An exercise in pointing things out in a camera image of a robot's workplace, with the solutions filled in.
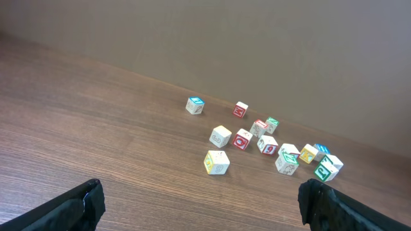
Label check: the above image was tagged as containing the red Q wooden block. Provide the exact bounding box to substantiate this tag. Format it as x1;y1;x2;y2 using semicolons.
232;128;253;150

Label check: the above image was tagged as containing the red nine wooden block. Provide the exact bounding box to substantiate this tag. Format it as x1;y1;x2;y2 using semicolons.
257;135;278;155

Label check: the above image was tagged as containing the yellow top wooden block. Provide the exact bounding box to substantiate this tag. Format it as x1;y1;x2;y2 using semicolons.
209;125;232;148

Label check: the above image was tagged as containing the green Z wooden block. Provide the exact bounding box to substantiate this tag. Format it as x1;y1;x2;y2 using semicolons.
275;152;299;175

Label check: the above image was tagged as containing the red I letter block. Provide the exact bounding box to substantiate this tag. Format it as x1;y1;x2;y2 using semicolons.
250;119;268;138

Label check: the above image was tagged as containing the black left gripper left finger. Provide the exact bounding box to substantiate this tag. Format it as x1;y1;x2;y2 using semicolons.
1;178;105;231

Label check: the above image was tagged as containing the yellow K wooden block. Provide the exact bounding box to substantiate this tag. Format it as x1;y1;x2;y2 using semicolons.
299;144;319;164

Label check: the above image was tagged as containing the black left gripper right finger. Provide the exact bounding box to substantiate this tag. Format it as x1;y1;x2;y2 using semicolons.
298;178;410;231

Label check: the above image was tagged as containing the white fish wooden block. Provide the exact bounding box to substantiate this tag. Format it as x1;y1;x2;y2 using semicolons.
320;154;344;170

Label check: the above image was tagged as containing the blue H wooden block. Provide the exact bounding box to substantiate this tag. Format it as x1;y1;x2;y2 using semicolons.
313;144;331;162

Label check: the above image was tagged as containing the white yellow edged block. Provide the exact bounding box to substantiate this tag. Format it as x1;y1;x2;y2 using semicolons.
204;150;230;175

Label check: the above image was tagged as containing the blue letter block far left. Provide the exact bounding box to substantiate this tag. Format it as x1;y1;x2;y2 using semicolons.
186;97;205;115

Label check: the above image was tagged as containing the green edged white block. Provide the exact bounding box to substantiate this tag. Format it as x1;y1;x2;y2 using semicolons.
314;162;339;182

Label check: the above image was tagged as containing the red letter block top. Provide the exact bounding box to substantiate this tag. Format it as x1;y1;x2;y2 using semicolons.
232;101;249;118

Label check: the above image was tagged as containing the green N letter block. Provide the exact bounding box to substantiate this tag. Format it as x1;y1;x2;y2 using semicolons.
265;117;279;134

